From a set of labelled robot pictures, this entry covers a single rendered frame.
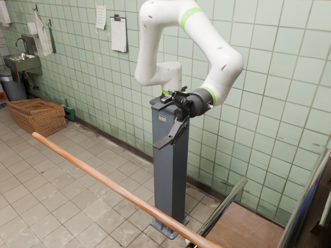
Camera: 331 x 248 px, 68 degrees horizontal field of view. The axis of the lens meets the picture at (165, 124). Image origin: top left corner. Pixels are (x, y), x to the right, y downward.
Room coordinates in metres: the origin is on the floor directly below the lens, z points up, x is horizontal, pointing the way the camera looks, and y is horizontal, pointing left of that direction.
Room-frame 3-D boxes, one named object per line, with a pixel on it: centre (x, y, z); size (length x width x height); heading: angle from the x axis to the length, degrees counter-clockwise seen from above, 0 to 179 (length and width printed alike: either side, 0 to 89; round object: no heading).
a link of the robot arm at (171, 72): (1.46, -0.03, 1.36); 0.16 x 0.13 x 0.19; 108
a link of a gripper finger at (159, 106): (0.65, 0.01, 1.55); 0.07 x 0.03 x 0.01; 141
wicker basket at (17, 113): (3.07, 1.83, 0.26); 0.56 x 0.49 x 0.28; 57
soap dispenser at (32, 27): (3.65, 1.86, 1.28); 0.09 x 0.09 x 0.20; 50
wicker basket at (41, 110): (3.08, 1.81, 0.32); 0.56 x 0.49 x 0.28; 58
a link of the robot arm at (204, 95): (0.81, -0.12, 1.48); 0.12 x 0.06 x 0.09; 51
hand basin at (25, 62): (3.78, 2.23, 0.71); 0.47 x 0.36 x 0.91; 50
